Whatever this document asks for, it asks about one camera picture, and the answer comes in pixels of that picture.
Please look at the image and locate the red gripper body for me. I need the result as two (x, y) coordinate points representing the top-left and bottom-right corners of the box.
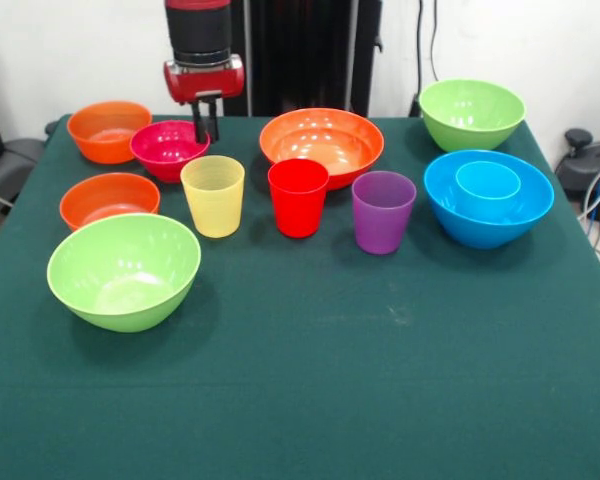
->
(162, 53), (246, 106)

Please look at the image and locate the gray chair base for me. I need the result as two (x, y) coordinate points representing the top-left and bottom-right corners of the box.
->
(0, 137), (45, 206)

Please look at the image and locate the dark green table cloth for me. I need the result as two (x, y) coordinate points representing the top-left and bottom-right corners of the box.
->
(0, 113), (600, 480)

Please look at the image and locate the blue bowl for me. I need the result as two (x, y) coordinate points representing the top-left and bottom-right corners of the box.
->
(423, 149), (556, 250)

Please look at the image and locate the small orange bowl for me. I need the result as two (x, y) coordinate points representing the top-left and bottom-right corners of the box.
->
(58, 172), (162, 232)
(66, 100), (154, 165)

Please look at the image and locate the red cup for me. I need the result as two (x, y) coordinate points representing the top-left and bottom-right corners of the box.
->
(267, 158), (331, 239)

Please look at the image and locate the purple cup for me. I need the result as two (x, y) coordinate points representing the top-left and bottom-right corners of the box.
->
(350, 170), (418, 256)

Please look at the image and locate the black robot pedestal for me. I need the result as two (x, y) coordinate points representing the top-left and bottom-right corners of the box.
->
(218, 0), (384, 119)

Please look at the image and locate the black wall cable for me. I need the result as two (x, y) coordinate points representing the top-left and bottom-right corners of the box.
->
(409, 0), (426, 119)
(429, 0), (444, 84)

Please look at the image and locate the large orange bowl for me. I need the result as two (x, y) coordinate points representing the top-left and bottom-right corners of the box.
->
(258, 107), (386, 192)

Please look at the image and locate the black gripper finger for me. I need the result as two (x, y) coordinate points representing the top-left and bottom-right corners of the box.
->
(189, 99), (210, 144)
(207, 97), (222, 142)

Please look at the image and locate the blue cup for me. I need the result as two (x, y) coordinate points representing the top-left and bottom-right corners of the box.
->
(454, 160), (523, 214)

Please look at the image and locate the green bowl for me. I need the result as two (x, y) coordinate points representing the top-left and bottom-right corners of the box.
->
(46, 213), (203, 334)
(418, 79), (528, 153)

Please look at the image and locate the pink bowl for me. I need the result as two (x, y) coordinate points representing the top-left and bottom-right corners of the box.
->
(129, 119), (212, 184)

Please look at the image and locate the yellow cup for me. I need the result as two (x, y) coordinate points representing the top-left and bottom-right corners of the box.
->
(179, 154), (246, 239)

